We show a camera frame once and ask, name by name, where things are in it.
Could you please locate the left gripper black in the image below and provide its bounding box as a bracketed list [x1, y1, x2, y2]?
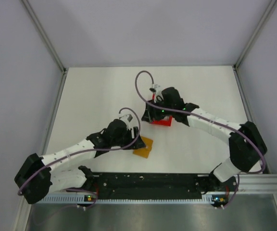
[111, 127, 145, 150]

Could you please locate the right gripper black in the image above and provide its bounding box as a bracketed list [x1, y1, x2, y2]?
[142, 97, 175, 123]

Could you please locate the yellow leather card holder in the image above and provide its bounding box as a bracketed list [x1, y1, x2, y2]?
[133, 136, 153, 159]

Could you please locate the red plastic card bin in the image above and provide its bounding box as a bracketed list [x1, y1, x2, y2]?
[149, 106, 172, 127]

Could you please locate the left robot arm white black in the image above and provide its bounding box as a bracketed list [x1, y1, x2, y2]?
[14, 118, 146, 205]

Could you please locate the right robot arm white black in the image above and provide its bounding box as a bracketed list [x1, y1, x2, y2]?
[141, 84, 267, 191]

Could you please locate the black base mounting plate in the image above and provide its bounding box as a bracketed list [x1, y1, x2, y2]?
[82, 172, 237, 200]

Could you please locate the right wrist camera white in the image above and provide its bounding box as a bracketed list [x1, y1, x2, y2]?
[150, 84, 163, 103]

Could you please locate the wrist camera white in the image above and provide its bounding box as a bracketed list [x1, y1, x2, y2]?
[150, 84, 163, 103]
[119, 114, 133, 129]

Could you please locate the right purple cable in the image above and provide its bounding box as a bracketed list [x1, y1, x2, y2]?
[135, 70, 266, 209]

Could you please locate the purple cable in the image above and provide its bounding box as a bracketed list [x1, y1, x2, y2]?
[17, 107, 142, 212]
[135, 70, 266, 209]

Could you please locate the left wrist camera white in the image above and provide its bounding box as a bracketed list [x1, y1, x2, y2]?
[119, 114, 133, 129]

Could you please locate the grey slotted cable duct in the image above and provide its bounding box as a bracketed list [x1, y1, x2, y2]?
[37, 194, 226, 205]

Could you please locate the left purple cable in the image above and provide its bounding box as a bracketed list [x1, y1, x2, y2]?
[17, 107, 142, 212]

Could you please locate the aluminium frame rail front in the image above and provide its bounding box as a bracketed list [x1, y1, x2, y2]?
[238, 174, 277, 194]

